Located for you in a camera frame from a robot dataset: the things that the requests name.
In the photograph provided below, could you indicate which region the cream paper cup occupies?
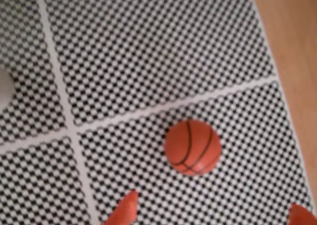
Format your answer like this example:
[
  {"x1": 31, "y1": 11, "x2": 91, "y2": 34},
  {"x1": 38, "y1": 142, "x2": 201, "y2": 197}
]
[{"x1": 0, "y1": 68, "x2": 14, "y2": 113}]

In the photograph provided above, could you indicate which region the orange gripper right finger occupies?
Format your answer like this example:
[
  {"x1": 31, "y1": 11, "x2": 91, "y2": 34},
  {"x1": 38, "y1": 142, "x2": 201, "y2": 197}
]
[{"x1": 288, "y1": 204, "x2": 317, "y2": 225}]

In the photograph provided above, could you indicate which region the orange toy basketball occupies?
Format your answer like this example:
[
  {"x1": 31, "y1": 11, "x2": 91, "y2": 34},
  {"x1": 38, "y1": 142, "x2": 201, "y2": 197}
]
[{"x1": 164, "y1": 119, "x2": 222, "y2": 176}]

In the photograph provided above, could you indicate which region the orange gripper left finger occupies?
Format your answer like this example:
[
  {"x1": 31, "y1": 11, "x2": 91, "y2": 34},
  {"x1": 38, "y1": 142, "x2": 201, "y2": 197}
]
[{"x1": 103, "y1": 190, "x2": 138, "y2": 225}]

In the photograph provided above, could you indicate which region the black white checkerboard paper sheet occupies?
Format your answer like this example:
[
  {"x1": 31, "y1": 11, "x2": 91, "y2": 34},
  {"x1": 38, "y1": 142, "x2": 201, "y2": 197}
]
[
  {"x1": 0, "y1": 0, "x2": 72, "y2": 149},
  {"x1": 0, "y1": 133, "x2": 97, "y2": 225},
  {"x1": 39, "y1": 0, "x2": 279, "y2": 134},
  {"x1": 71, "y1": 78, "x2": 317, "y2": 225}
]

